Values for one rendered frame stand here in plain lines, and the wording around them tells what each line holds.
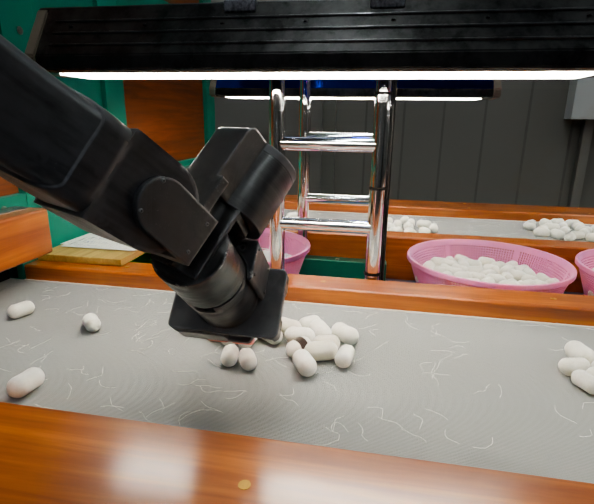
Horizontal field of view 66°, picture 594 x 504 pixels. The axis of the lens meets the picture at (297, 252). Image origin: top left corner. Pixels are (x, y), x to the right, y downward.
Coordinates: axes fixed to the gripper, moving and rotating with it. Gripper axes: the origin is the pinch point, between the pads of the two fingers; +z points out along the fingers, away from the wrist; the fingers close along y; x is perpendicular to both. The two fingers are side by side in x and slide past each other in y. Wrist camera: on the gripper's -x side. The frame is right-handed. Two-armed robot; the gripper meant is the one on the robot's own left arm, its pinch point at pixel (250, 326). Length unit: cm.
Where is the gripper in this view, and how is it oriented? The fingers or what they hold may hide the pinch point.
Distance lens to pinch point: 51.0
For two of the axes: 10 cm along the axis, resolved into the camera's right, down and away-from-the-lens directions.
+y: -9.8, -0.7, 1.8
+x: -1.4, 9.0, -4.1
